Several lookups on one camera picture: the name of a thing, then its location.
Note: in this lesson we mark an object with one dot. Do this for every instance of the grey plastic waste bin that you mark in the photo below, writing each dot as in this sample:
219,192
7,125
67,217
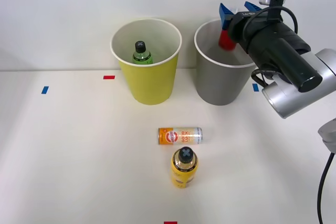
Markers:
223,82

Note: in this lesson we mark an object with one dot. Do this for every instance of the green plastic bottle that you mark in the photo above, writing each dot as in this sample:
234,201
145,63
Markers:
141,55

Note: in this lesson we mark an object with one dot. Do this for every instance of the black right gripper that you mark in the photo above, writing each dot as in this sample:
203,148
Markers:
253,26

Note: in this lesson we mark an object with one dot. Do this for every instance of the yellow-green plastic waste bin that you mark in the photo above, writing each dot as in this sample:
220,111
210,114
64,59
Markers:
149,82

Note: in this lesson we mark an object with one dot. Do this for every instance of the orange and white drink can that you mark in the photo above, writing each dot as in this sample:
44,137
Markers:
181,136

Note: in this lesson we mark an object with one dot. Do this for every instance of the silver and black right arm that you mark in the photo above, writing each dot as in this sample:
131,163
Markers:
288,58

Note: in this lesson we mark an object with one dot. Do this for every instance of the red drink can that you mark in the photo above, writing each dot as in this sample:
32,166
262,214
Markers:
225,41

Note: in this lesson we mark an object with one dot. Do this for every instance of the yellow plastic bottle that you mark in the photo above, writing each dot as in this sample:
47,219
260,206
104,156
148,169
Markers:
183,171

